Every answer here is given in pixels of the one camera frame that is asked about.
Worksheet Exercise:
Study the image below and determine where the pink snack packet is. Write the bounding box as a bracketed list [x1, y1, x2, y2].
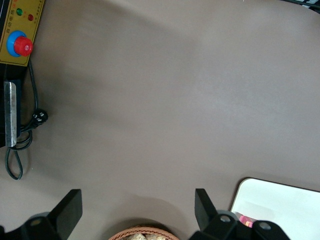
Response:
[238, 214, 257, 228]

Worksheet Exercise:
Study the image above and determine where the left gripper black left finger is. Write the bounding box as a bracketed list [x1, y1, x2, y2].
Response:
[0, 189, 83, 240]

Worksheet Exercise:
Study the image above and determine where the black control box yellow panel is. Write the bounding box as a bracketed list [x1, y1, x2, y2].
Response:
[0, 0, 46, 148]

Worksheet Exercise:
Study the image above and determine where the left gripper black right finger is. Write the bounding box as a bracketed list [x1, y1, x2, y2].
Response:
[189, 188, 292, 240]

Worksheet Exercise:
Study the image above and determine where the round brown wicker basket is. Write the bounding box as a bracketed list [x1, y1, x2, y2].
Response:
[108, 225, 180, 240]

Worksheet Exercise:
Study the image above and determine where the black power cable with plug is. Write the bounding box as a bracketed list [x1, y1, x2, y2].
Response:
[4, 61, 49, 181]

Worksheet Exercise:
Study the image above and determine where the red emergency stop button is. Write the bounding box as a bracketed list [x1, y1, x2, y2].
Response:
[6, 30, 34, 58]

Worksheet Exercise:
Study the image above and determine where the beige plastic serving tray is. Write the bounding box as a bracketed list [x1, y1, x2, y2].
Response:
[229, 177, 320, 227]

